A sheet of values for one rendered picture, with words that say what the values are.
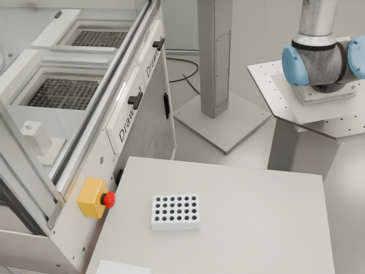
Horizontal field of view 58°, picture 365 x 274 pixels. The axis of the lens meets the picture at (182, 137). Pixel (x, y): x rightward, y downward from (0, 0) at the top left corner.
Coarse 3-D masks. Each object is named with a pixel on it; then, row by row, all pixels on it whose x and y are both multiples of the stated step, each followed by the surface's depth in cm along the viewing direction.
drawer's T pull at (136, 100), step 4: (140, 92) 100; (132, 96) 99; (136, 96) 99; (140, 96) 99; (128, 100) 98; (132, 100) 98; (136, 100) 98; (140, 100) 99; (136, 104) 97; (136, 108) 96
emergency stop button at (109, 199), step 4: (108, 192) 78; (112, 192) 79; (104, 196) 78; (108, 196) 77; (112, 196) 78; (104, 200) 78; (108, 200) 77; (112, 200) 78; (108, 204) 77; (112, 204) 78
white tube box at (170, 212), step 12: (156, 204) 86; (168, 204) 86; (180, 204) 87; (192, 204) 86; (156, 216) 84; (168, 216) 83; (180, 216) 84; (192, 216) 83; (156, 228) 84; (168, 228) 84; (180, 228) 84; (192, 228) 84
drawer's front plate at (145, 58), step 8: (160, 24) 128; (152, 32) 122; (160, 32) 129; (152, 40) 119; (160, 40) 130; (144, 48) 114; (152, 48) 120; (144, 56) 111; (152, 56) 120; (144, 64) 112; (152, 64) 121; (144, 72) 113; (152, 72) 122; (144, 80) 115
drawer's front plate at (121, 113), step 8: (136, 72) 105; (128, 80) 102; (136, 80) 105; (128, 88) 100; (136, 88) 106; (128, 96) 99; (120, 104) 95; (128, 104) 99; (120, 112) 93; (128, 112) 100; (136, 112) 108; (112, 120) 90; (120, 120) 94; (112, 128) 89; (120, 128) 94; (128, 128) 101; (112, 136) 91; (112, 144) 93; (120, 144) 95; (120, 152) 96
